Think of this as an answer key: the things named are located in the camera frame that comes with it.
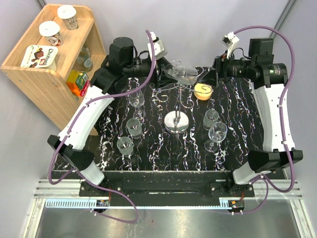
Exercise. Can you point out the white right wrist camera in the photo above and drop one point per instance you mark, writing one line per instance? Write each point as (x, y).
(230, 40)

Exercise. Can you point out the chrome wine glass rack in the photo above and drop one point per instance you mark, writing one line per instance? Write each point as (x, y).
(176, 121)

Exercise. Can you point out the clear smooth wine glass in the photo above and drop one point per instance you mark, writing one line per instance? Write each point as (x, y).
(137, 100)

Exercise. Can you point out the orange juice carton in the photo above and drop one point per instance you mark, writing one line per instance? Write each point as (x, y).
(76, 81)

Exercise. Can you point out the white lidded yogurt cup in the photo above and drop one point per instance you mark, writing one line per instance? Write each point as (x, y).
(51, 31)

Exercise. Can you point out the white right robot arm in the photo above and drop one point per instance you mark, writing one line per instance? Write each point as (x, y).
(270, 82)

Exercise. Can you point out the frosted short goblet front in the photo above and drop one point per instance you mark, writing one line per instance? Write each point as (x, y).
(125, 146)

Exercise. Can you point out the ribbed glass goblet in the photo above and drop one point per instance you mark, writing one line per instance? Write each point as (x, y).
(184, 75)

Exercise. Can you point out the glass bottle on shelf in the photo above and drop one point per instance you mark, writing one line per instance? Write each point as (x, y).
(84, 60)

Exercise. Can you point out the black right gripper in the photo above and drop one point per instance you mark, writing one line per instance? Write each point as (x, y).
(221, 65)

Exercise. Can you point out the red packaged item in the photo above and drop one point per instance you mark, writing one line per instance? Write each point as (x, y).
(85, 88)

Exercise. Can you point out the patterned glass goblet right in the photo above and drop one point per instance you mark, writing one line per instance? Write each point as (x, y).
(210, 118)

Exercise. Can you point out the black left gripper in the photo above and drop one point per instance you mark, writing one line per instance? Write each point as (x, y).
(161, 79)

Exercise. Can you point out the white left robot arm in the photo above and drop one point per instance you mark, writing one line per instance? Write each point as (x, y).
(119, 76)

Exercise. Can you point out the clear patterned short goblet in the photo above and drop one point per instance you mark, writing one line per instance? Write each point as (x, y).
(134, 128)

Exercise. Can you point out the Chobani yogurt cup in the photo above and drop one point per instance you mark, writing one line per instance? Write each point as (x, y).
(37, 56)

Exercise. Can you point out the wooden shelf unit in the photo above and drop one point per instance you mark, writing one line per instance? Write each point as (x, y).
(46, 88)

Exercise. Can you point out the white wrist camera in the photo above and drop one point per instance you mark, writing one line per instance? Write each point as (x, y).
(159, 47)
(230, 40)

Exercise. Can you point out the clear cup white lid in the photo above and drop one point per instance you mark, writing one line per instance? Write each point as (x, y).
(68, 15)

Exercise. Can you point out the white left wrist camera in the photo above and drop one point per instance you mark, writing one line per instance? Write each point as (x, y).
(159, 47)

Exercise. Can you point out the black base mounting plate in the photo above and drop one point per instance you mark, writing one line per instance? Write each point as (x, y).
(168, 189)

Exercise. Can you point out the clear wine glass right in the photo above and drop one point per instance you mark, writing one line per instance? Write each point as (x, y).
(217, 134)

